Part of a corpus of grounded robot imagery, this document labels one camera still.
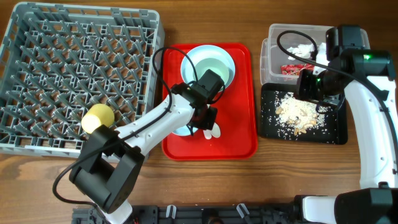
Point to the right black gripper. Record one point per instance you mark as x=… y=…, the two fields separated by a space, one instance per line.
x=303 y=91

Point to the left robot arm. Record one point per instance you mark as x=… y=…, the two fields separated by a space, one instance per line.
x=108 y=166

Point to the grey plastic dishwasher rack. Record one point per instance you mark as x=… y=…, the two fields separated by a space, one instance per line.
x=58 y=60

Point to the black plastic tray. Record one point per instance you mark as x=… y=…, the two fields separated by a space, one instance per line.
x=334 y=132

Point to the white plastic spoon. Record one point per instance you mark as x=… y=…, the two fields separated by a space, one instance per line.
x=215 y=132

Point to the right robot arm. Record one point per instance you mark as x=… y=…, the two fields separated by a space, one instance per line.
x=367 y=80

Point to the yellow plastic cup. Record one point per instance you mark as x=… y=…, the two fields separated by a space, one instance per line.
x=97 y=115

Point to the clear plastic bin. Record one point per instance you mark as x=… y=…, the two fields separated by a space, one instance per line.
x=272 y=58

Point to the light blue small bowl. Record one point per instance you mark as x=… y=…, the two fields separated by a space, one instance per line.
x=185 y=131

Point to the red snack wrapper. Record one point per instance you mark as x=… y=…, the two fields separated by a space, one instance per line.
x=295 y=69

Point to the red plastic tray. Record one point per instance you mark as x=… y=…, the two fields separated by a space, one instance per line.
x=236 y=118

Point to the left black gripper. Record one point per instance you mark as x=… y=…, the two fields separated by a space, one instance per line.
x=209 y=123

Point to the crumpled white tissue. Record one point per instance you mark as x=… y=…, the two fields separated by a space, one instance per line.
x=302 y=50

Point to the rice and peanut scraps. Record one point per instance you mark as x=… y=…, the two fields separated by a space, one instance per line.
x=297 y=117

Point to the green bowl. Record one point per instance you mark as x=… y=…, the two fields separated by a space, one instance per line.
x=214 y=65

